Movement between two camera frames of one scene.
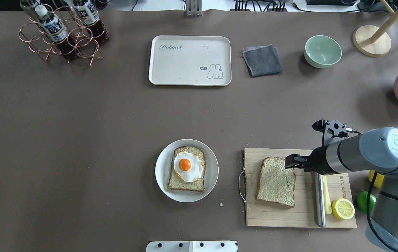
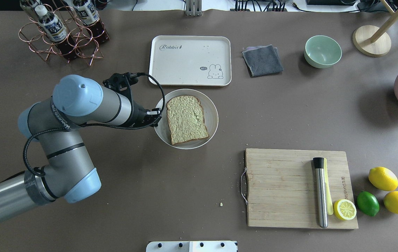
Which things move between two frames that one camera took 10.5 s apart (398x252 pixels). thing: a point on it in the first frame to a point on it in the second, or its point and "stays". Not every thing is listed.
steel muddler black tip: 320,199 stays
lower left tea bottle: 86,11 stays
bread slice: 276,183 to 186,119
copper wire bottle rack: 64,31 stays
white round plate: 163,169 to 210,116
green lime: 362,202 stays
